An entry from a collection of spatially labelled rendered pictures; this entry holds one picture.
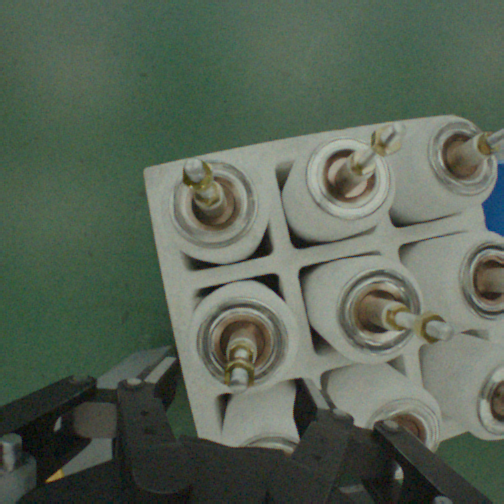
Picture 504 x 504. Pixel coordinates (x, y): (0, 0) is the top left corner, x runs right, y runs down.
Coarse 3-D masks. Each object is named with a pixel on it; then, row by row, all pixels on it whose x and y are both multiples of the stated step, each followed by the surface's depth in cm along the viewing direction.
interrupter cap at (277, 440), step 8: (272, 432) 23; (248, 440) 22; (256, 440) 22; (264, 440) 22; (272, 440) 22; (280, 440) 22; (288, 440) 22; (296, 440) 22; (280, 448) 22; (288, 448) 22; (288, 456) 22
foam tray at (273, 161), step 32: (352, 128) 32; (416, 128) 32; (256, 160) 31; (288, 160) 31; (160, 192) 31; (160, 224) 31; (384, 224) 31; (416, 224) 42; (448, 224) 31; (480, 224) 31; (160, 256) 31; (256, 256) 42; (288, 256) 31; (320, 256) 31; (352, 256) 40; (384, 256) 31; (192, 288) 30; (288, 288) 31; (320, 352) 31; (416, 352) 30; (192, 384) 30; (320, 384) 30; (224, 416) 33; (448, 416) 30
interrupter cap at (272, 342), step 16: (224, 304) 23; (240, 304) 23; (256, 304) 23; (208, 320) 23; (224, 320) 23; (240, 320) 23; (256, 320) 23; (272, 320) 23; (208, 336) 23; (224, 336) 23; (256, 336) 23; (272, 336) 23; (208, 352) 23; (224, 352) 23; (272, 352) 23; (208, 368) 23; (256, 368) 23; (272, 368) 23; (224, 384) 23; (256, 384) 23
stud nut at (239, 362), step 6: (234, 360) 16; (240, 360) 16; (246, 360) 16; (228, 366) 16; (234, 366) 16; (240, 366) 16; (246, 366) 16; (252, 366) 16; (228, 372) 16; (252, 372) 16; (228, 378) 16; (252, 378) 16; (228, 384) 16; (252, 384) 16
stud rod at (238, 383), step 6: (234, 354) 19; (240, 354) 18; (246, 354) 19; (234, 372) 15; (240, 372) 15; (246, 372) 16; (234, 378) 14; (240, 378) 14; (246, 378) 15; (234, 384) 14; (240, 384) 14; (246, 384) 14; (234, 390) 14; (240, 390) 14
